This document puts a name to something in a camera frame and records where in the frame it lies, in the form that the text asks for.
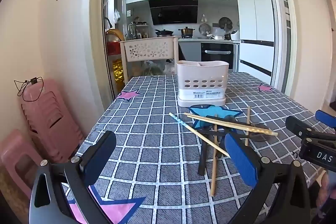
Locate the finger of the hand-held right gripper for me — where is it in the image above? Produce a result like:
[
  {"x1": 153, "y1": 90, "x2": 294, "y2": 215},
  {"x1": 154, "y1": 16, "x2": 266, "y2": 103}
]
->
[
  {"x1": 285, "y1": 115, "x2": 336, "y2": 141},
  {"x1": 315, "y1": 110, "x2": 336, "y2": 133}
]

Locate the person's right hand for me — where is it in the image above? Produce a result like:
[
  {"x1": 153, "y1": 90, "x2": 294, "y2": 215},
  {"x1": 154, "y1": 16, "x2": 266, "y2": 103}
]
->
[{"x1": 316, "y1": 173, "x2": 336, "y2": 216}]

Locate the small pink plastic stool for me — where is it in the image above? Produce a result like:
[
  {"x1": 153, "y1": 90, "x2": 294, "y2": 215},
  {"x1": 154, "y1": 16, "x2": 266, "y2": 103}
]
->
[{"x1": 0, "y1": 130, "x2": 43, "y2": 199}]

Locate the dark transparent spoon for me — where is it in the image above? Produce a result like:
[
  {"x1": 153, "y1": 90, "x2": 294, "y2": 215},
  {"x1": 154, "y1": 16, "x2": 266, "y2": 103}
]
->
[{"x1": 236, "y1": 120, "x2": 268, "y2": 135}]

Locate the black range hood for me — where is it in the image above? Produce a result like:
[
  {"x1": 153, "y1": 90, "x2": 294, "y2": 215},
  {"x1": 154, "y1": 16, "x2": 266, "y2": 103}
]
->
[{"x1": 148, "y1": 0, "x2": 199, "y2": 26}]

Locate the black wok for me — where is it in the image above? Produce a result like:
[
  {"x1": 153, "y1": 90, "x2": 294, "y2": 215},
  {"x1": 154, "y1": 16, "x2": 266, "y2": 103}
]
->
[{"x1": 155, "y1": 29, "x2": 174, "y2": 37}]

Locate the black cable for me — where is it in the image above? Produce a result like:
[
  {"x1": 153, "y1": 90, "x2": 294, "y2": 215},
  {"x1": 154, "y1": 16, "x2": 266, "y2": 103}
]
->
[{"x1": 14, "y1": 76, "x2": 44, "y2": 103}]

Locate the black built-in oven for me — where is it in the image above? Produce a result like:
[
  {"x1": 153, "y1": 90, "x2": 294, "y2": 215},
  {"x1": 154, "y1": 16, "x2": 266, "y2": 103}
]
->
[{"x1": 201, "y1": 42, "x2": 234, "y2": 70}]

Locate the clear plastic bags heap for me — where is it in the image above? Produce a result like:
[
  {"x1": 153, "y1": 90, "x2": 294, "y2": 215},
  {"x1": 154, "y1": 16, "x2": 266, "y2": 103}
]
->
[{"x1": 142, "y1": 59, "x2": 175, "y2": 75}]

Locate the white plastic utensil holder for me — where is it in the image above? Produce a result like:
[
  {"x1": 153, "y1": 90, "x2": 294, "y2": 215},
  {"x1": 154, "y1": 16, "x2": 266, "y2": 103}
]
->
[{"x1": 176, "y1": 59, "x2": 229, "y2": 107}]

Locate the white sliding door frame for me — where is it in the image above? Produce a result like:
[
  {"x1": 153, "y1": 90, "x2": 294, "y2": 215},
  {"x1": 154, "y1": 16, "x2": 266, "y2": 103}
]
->
[{"x1": 90, "y1": 0, "x2": 118, "y2": 100}]

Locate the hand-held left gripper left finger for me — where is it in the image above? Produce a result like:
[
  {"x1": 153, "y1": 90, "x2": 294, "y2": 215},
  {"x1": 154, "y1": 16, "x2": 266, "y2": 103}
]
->
[{"x1": 29, "y1": 131, "x2": 118, "y2": 224}]

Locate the metal spoon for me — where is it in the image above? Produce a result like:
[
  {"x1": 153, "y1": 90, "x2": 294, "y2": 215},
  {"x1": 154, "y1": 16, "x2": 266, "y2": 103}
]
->
[{"x1": 205, "y1": 114, "x2": 238, "y2": 125}]

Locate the white kitchen appliance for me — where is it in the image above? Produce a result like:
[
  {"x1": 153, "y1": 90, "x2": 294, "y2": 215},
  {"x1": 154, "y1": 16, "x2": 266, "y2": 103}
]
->
[{"x1": 211, "y1": 27, "x2": 224, "y2": 40}]

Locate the blue patterned wooden chopstick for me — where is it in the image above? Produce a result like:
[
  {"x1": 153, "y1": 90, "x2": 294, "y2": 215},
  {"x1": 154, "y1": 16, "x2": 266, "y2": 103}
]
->
[{"x1": 169, "y1": 112, "x2": 231, "y2": 158}]

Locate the gold foil bag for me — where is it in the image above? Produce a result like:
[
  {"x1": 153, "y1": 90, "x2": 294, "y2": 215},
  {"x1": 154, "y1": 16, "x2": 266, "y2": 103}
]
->
[{"x1": 112, "y1": 58, "x2": 124, "y2": 83}]

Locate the grey checked tablecloth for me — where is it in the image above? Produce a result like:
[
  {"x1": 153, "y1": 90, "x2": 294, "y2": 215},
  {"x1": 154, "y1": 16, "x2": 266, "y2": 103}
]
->
[{"x1": 76, "y1": 72, "x2": 336, "y2": 224}]

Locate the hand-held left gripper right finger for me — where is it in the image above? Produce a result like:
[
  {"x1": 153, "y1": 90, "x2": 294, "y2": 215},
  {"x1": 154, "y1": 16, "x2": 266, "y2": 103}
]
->
[{"x1": 224, "y1": 132, "x2": 312, "y2": 224}]

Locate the white fridge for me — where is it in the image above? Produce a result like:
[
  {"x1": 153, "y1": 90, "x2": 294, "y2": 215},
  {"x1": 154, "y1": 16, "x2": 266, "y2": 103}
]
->
[{"x1": 236, "y1": 0, "x2": 277, "y2": 78}]

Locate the spice rack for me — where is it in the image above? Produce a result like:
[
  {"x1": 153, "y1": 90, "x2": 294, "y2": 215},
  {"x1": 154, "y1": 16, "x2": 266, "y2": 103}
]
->
[{"x1": 135, "y1": 24, "x2": 150, "y2": 40}]

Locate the black chopstick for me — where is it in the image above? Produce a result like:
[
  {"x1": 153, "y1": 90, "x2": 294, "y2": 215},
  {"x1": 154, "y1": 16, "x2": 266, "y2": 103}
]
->
[
  {"x1": 197, "y1": 131, "x2": 213, "y2": 177},
  {"x1": 223, "y1": 130, "x2": 267, "y2": 143}
]

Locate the beige plastic trolley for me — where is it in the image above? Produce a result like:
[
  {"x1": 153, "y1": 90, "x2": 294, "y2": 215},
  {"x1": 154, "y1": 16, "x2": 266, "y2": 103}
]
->
[{"x1": 120, "y1": 36, "x2": 180, "y2": 84}]

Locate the round metal rack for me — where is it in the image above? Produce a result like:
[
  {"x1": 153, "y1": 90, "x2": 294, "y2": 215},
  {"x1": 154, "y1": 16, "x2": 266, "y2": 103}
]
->
[
  {"x1": 199, "y1": 23, "x2": 211, "y2": 36},
  {"x1": 218, "y1": 16, "x2": 234, "y2": 30}
]

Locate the pink plastic stool stack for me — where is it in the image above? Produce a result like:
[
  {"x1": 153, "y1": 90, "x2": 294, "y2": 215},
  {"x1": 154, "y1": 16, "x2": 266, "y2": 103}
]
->
[{"x1": 21, "y1": 78, "x2": 85, "y2": 165}]

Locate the brass cooking pot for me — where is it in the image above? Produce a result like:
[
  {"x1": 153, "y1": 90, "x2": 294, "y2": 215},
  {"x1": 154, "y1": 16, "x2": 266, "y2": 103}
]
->
[{"x1": 178, "y1": 26, "x2": 194, "y2": 37}]

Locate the gold metal basin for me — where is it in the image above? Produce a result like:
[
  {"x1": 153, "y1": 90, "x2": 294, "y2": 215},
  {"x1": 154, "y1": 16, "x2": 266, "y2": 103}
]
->
[{"x1": 106, "y1": 28, "x2": 125, "y2": 42}]

